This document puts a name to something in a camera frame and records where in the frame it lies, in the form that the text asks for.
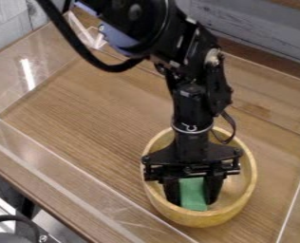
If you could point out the black metal frame bracket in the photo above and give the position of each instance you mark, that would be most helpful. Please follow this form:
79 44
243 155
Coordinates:
24 230

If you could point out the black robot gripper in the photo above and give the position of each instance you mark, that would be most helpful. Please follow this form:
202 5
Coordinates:
177 155

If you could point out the brown wooden bowl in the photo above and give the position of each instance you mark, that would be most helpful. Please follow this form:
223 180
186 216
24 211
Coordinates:
234 194

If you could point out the green rectangular block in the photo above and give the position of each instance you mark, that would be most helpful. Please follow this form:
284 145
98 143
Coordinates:
193 194

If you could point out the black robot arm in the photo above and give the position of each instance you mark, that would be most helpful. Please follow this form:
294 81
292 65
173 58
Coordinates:
151 29

